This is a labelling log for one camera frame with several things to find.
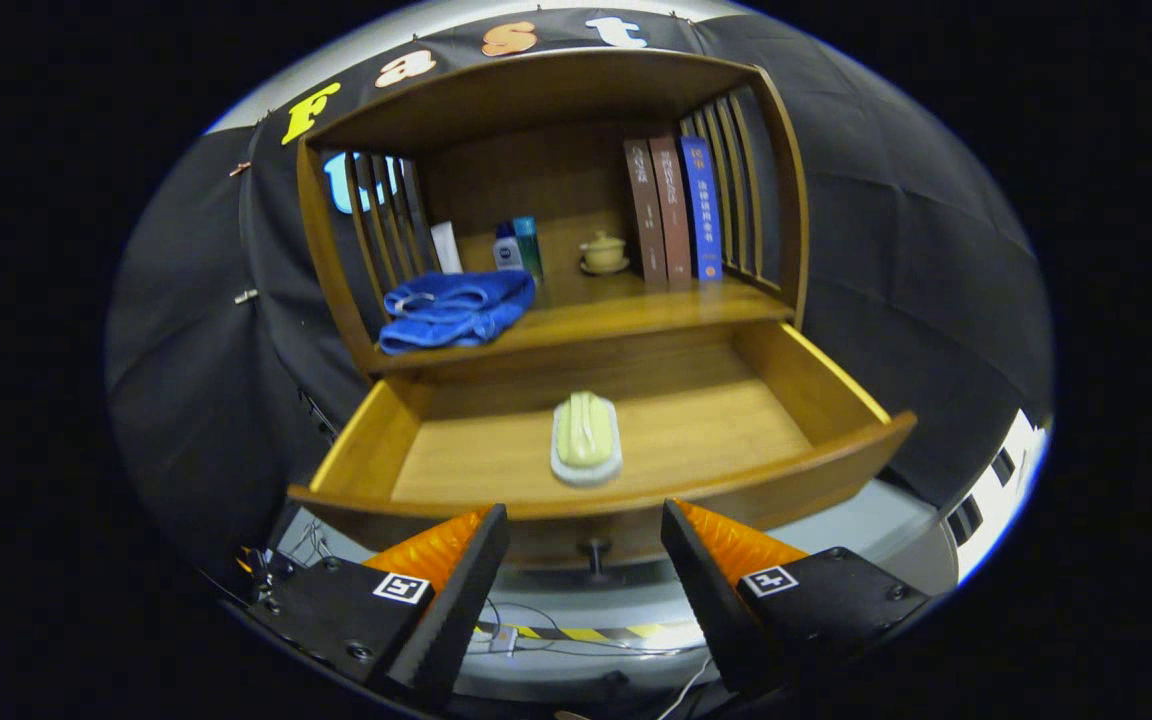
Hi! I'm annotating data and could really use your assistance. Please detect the black backdrop cloth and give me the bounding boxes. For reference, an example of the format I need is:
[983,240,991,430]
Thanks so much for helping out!
[106,8,1054,591]

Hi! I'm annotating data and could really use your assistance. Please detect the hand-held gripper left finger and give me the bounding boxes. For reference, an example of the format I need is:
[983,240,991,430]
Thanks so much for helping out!
[246,503,512,701]

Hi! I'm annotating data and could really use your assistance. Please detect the wooden countertop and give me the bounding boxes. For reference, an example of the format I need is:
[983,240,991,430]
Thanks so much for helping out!
[368,215,797,373]

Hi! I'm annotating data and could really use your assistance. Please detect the blue towel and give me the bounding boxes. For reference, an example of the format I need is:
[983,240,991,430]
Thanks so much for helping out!
[378,268,537,356]

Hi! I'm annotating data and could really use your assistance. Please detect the wooden drawer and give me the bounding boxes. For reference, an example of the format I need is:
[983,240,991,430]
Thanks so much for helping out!
[288,320,919,586]

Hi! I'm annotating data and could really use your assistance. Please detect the tan lidded teacup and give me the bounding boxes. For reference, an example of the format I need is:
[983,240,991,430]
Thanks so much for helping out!
[578,230,631,276]

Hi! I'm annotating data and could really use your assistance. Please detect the teal bottle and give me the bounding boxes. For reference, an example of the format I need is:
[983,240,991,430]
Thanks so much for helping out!
[513,216,545,283]

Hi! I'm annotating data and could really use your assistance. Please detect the blue book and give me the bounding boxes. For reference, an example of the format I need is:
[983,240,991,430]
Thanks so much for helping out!
[677,134,725,283]

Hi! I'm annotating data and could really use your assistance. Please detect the dark brown book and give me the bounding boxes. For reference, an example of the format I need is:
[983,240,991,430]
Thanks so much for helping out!
[623,138,669,291]

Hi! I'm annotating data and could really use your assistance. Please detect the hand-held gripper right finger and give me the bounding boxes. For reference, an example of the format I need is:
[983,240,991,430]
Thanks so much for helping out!
[660,498,932,696]

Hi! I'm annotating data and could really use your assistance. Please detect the yellow black striped floor tape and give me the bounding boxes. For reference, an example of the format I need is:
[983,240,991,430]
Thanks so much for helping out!
[471,622,682,643]

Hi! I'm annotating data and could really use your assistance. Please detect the white tube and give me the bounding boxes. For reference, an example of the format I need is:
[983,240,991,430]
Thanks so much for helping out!
[430,221,464,276]

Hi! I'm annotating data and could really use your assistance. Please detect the reddish brown book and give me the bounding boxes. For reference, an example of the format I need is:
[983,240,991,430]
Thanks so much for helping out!
[648,133,694,286]

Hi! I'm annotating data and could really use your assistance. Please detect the green soap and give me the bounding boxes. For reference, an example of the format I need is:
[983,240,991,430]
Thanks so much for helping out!
[549,391,625,488]

